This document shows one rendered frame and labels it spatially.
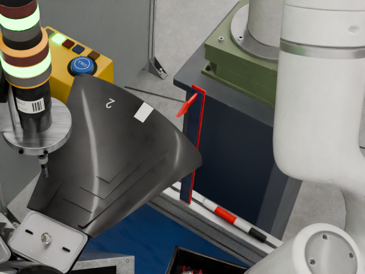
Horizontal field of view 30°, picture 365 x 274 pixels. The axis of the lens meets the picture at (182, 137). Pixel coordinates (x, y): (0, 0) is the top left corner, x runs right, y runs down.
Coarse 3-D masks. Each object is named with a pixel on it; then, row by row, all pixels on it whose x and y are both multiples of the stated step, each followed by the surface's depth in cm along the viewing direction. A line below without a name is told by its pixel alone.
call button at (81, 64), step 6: (78, 60) 125; (84, 60) 125; (90, 60) 125; (72, 66) 124; (78, 66) 124; (84, 66) 124; (90, 66) 124; (78, 72) 124; (84, 72) 124; (90, 72) 125
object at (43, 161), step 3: (39, 156) 73; (42, 156) 73; (45, 156) 73; (39, 159) 73; (42, 159) 73; (45, 159) 73; (39, 162) 73; (42, 162) 73; (45, 162) 73; (42, 165) 74; (45, 165) 74; (42, 168) 74; (45, 168) 74; (42, 171) 75; (45, 171) 75; (42, 174) 75; (45, 174) 75; (45, 177) 76
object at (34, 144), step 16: (0, 80) 62; (0, 96) 62; (0, 112) 65; (16, 112) 68; (64, 112) 69; (0, 128) 67; (16, 128) 68; (48, 128) 68; (64, 128) 68; (16, 144) 66; (32, 144) 67; (48, 144) 67
